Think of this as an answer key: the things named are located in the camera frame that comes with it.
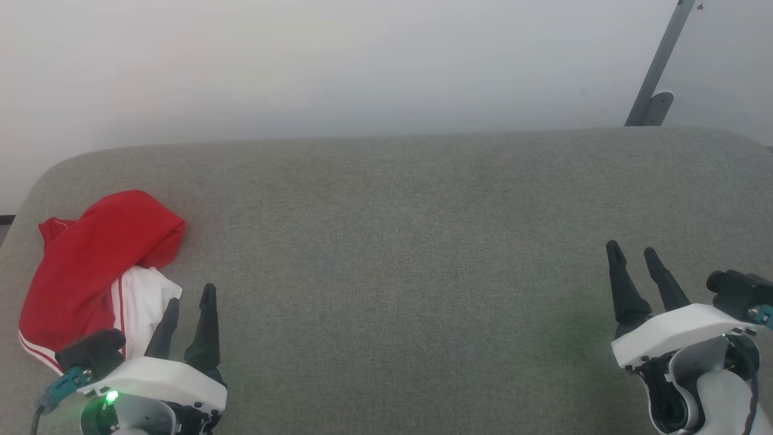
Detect grey pole foot bracket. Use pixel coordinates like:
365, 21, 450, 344
647, 91, 675, 126

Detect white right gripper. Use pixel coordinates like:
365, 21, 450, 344
606, 240, 759, 435

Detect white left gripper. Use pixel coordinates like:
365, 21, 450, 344
79, 283, 228, 435

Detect red and white shirt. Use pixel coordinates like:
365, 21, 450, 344
18, 190, 187, 375

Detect teal left camera cable connector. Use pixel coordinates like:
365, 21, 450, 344
36, 367, 89, 415

